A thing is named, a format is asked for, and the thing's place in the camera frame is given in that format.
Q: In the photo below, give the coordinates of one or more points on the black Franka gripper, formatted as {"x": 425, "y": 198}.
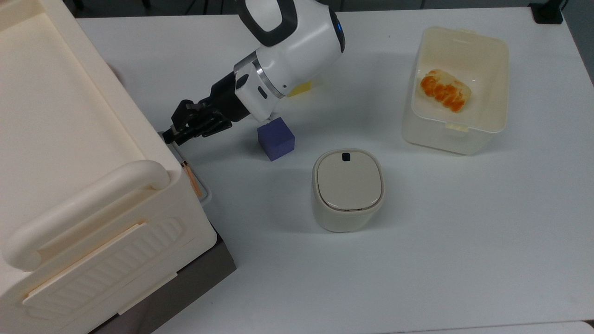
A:
{"x": 229, "y": 99}

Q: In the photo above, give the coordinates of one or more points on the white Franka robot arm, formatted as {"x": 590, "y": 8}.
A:
{"x": 297, "y": 44}

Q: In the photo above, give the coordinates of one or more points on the cream open plastic container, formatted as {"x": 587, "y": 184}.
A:
{"x": 457, "y": 90}

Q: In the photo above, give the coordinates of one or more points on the orange striped sticker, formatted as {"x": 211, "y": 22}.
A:
{"x": 191, "y": 179}

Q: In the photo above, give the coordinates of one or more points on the purple foam cube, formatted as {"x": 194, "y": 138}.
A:
{"x": 275, "y": 138}

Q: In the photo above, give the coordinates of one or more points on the cream plastic storage cabinet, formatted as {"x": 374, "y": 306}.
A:
{"x": 69, "y": 153}

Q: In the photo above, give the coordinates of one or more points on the yellow foam cube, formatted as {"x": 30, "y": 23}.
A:
{"x": 301, "y": 88}

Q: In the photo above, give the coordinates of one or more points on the cream lidded bin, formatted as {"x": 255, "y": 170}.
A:
{"x": 347, "y": 188}

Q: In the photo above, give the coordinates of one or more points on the orange glazed bread toy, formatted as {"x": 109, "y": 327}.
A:
{"x": 444, "y": 90}

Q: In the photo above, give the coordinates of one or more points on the black table clamp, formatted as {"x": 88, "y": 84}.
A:
{"x": 546, "y": 11}

